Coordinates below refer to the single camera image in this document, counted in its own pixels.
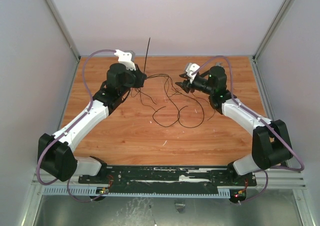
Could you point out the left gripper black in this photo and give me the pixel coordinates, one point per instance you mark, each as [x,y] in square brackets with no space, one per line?
[139,76]

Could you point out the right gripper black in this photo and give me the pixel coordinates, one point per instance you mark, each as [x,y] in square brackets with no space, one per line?
[188,83]

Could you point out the black zip tie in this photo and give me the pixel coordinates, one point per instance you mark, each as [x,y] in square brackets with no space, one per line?
[146,55]

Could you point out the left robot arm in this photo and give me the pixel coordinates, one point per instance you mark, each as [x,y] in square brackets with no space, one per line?
[56,151]

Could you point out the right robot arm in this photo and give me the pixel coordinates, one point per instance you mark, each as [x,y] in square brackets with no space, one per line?
[270,139]

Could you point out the black adjustable wrench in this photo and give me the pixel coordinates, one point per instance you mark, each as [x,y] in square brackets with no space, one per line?
[215,70]

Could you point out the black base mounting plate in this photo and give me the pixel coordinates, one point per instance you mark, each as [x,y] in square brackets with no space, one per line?
[168,179]

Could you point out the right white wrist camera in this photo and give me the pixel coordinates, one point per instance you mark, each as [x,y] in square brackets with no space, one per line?
[191,70]

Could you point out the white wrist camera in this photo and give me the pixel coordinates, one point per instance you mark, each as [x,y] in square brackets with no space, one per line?
[126,58]
[191,70]

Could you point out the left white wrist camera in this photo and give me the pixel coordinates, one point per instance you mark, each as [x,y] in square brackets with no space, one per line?
[126,58]

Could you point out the aluminium front rail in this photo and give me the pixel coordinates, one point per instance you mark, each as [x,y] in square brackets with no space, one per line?
[274,178]

